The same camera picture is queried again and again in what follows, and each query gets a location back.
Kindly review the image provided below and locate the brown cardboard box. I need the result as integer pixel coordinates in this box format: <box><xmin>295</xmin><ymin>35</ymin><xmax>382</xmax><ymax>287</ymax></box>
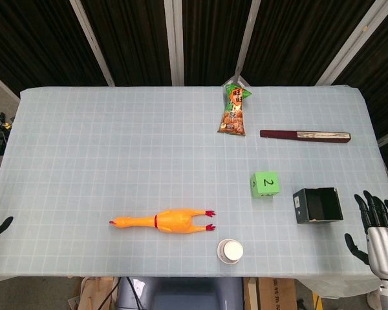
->
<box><xmin>257</xmin><ymin>277</ymin><xmax>298</xmax><ymax>310</ymax></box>

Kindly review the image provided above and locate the yellow rubber chicken toy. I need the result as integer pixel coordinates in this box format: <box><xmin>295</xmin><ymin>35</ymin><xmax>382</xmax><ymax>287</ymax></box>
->
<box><xmin>109</xmin><ymin>208</ymin><xmax>217</xmax><ymax>234</ymax></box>

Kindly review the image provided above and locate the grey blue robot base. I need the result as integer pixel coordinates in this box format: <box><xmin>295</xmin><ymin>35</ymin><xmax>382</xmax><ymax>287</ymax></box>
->
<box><xmin>116</xmin><ymin>276</ymin><xmax>245</xmax><ymax>310</ymax></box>

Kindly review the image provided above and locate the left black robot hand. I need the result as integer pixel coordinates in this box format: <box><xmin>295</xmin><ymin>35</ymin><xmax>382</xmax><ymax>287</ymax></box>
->
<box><xmin>0</xmin><ymin>216</ymin><xmax>14</xmax><ymax>240</ymax></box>

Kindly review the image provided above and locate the dark red folded fan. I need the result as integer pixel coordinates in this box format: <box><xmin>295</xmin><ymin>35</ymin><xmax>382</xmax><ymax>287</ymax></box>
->
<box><xmin>259</xmin><ymin>129</ymin><xmax>352</xmax><ymax>144</ymax></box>

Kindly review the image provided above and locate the pale wooden slat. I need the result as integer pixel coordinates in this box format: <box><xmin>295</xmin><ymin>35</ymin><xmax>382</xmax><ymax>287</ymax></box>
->
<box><xmin>244</xmin><ymin>277</ymin><xmax>259</xmax><ymax>310</ymax></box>

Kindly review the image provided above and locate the light blue grid tablecloth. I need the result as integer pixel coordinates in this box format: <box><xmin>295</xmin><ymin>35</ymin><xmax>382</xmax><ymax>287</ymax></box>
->
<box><xmin>0</xmin><ymin>84</ymin><xmax>388</xmax><ymax>300</ymax></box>

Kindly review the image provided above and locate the light wooden board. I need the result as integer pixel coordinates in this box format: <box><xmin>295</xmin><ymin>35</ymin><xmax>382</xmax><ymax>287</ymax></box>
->
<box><xmin>80</xmin><ymin>276</ymin><xmax>119</xmax><ymax>310</ymax></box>

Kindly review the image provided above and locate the white paper cup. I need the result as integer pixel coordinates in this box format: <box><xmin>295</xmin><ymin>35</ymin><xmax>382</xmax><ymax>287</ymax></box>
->
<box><xmin>216</xmin><ymin>238</ymin><xmax>244</xmax><ymax>265</ymax></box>

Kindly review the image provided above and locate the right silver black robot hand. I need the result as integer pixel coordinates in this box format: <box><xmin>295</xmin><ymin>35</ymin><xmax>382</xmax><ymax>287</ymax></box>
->
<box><xmin>344</xmin><ymin>190</ymin><xmax>388</xmax><ymax>282</ymax></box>

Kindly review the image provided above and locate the green numbered paper cube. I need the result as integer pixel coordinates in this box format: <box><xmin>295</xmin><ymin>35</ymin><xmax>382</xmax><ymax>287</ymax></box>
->
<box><xmin>249</xmin><ymin>171</ymin><xmax>281</xmax><ymax>198</ymax></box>

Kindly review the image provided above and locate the black open cardboard box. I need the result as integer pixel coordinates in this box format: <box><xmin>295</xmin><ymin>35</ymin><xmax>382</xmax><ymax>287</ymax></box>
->
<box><xmin>292</xmin><ymin>187</ymin><xmax>344</xmax><ymax>225</ymax></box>

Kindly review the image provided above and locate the green orange snack bag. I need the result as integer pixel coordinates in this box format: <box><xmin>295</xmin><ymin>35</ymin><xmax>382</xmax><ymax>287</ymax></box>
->
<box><xmin>217</xmin><ymin>82</ymin><xmax>253</xmax><ymax>137</ymax></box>

